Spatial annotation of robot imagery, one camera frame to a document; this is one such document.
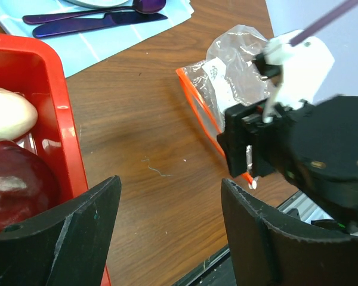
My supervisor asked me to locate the red plastic tray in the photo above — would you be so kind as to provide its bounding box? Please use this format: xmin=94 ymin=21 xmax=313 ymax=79
xmin=0 ymin=34 xmax=109 ymax=285

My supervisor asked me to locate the cream and blue plate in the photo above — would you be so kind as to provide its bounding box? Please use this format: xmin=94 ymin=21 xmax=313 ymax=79
xmin=65 ymin=0 xmax=128 ymax=8

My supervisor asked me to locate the purple spoon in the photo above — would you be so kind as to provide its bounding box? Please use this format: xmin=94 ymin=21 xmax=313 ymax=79
xmin=22 ymin=0 xmax=166 ymax=24

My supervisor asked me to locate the clear orange zip top bag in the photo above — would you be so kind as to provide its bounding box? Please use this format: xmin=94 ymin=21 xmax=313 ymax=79
xmin=175 ymin=24 xmax=272 ymax=191

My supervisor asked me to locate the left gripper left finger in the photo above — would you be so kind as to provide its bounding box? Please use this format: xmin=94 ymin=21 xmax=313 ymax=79
xmin=0 ymin=176 xmax=121 ymax=285

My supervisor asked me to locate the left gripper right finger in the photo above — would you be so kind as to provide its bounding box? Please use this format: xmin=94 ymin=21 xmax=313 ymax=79
xmin=221 ymin=179 xmax=358 ymax=285

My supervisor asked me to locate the purple knife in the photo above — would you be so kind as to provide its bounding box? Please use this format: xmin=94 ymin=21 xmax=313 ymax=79
xmin=32 ymin=12 xmax=168 ymax=39

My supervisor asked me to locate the dark red fruit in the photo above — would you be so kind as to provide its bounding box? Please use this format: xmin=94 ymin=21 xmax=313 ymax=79
xmin=0 ymin=139 xmax=60 ymax=232

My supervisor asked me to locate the blue checked cloth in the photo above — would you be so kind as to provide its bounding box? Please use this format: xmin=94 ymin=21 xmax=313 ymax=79
xmin=0 ymin=1 xmax=194 ymax=77

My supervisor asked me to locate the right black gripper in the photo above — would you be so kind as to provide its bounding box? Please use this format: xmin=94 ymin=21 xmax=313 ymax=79
xmin=217 ymin=95 xmax=358 ymax=226

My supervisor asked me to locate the white radish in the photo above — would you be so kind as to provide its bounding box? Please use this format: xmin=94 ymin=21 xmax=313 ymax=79
xmin=0 ymin=88 xmax=38 ymax=142

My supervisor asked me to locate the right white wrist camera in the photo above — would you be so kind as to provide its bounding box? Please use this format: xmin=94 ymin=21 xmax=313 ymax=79
xmin=252 ymin=29 xmax=335 ymax=123

